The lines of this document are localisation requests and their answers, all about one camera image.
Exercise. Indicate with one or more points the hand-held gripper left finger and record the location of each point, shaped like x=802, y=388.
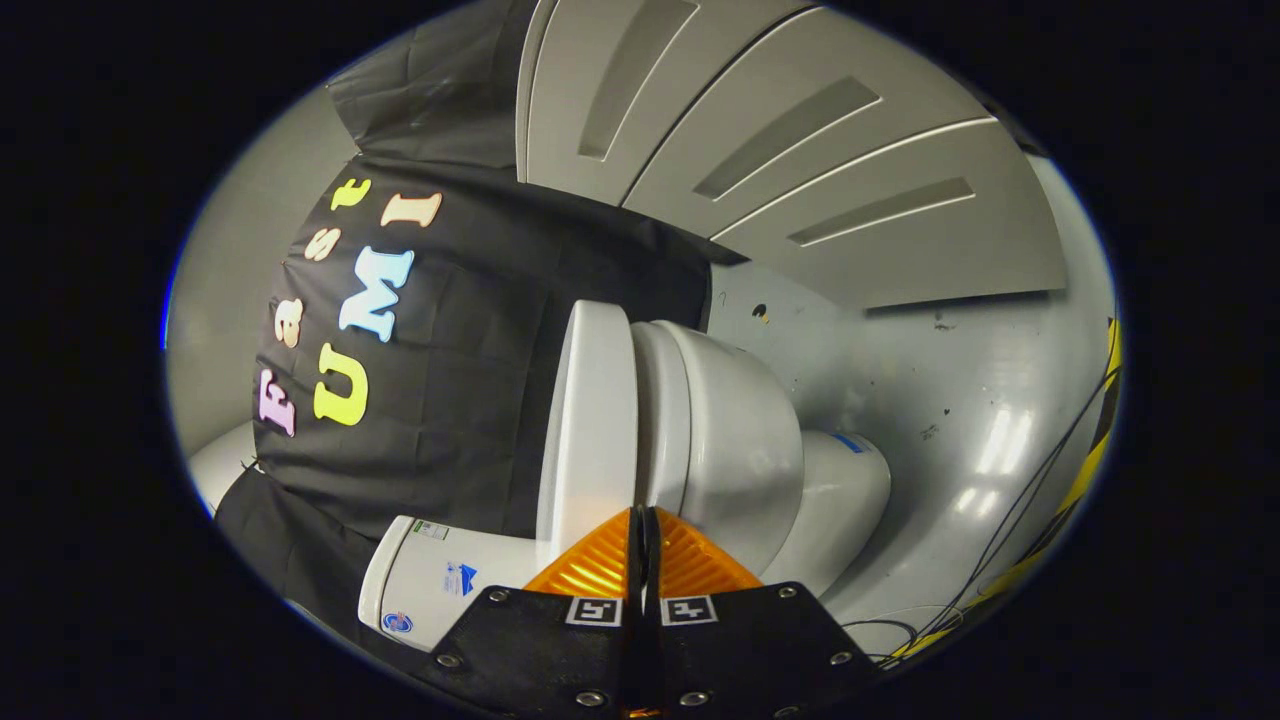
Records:
x=560, y=650

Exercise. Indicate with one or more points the white toilet lid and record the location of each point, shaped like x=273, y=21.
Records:
x=595, y=420

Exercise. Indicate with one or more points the black backdrop cloth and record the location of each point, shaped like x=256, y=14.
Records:
x=470, y=330

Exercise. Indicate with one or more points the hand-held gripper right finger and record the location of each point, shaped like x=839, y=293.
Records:
x=740, y=650

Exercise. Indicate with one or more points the white drawer cabinet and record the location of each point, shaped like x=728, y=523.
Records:
x=800, y=150

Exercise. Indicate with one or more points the white ceramic toilet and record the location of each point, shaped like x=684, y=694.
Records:
x=730, y=440

